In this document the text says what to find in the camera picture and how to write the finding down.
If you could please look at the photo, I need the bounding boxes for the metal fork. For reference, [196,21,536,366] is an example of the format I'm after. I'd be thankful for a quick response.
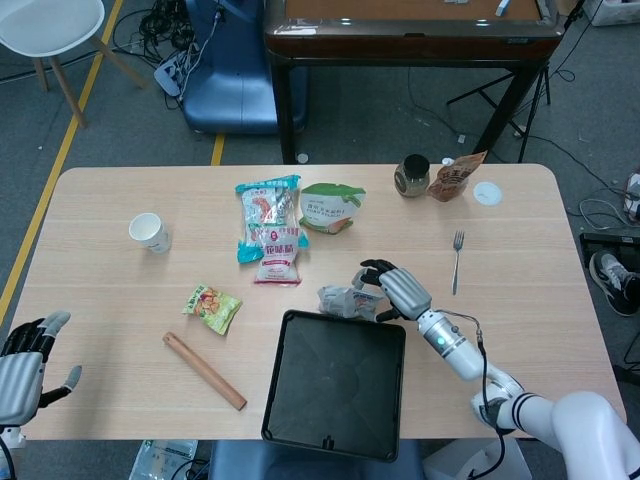
[451,230,466,296]

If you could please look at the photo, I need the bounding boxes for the dark wood mahjong table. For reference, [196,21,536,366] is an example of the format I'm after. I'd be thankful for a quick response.
[263,0,565,165]

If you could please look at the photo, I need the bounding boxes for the teal clear food bag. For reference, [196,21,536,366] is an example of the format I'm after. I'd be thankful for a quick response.
[235,174,303,266]

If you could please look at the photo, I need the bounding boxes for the pink white sugar bag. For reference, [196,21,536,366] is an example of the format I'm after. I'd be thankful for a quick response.
[253,225,311,287]

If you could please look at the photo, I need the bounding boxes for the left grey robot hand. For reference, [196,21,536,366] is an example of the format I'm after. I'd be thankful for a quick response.
[0,310,84,426]

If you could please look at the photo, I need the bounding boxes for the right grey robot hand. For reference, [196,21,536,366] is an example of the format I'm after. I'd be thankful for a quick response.
[353,258,433,323]

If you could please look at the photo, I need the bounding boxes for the glass spice jar black lid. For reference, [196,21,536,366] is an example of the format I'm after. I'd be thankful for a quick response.
[393,153,432,199]

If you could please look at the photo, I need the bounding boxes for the black tripod stand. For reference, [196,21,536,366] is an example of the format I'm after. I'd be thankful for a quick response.
[446,59,554,139]

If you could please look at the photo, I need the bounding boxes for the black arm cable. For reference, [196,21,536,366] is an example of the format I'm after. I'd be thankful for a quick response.
[439,309,509,480]

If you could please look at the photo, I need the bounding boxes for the black baking tray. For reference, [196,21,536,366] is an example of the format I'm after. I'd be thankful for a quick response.
[260,309,407,464]

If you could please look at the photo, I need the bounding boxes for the wooden rolling pin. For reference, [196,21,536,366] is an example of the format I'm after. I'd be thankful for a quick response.
[161,331,249,411]

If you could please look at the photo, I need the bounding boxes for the green snack packet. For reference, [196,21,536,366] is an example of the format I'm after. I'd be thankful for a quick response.
[181,281,244,336]

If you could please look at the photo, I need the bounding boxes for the white power strip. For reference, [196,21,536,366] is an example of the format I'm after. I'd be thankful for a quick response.
[153,42,201,97]

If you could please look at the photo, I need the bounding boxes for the grey white sneaker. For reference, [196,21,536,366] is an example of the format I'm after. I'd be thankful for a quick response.
[588,249,640,317]

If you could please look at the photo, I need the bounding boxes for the white chair wooden legs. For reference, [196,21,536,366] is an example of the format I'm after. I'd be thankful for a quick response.
[0,0,151,129]

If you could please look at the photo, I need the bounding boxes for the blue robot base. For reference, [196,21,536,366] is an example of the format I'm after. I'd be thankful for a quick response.
[180,0,309,136]

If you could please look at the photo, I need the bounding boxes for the black floor cable bundle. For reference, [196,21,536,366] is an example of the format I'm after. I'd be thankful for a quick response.
[112,0,201,66]

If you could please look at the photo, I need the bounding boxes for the white paper cup stack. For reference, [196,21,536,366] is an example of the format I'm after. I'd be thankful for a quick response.
[128,212,174,255]

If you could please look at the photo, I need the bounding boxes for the clear plastic bag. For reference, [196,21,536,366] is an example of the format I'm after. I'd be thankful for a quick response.
[132,438,201,480]

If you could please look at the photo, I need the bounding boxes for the green white corn starch pouch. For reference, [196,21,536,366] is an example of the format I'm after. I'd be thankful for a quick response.
[298,182,367,235]

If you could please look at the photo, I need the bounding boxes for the orange spouted sauce pouch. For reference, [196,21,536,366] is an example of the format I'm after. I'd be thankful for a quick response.
[426,150,489,203]

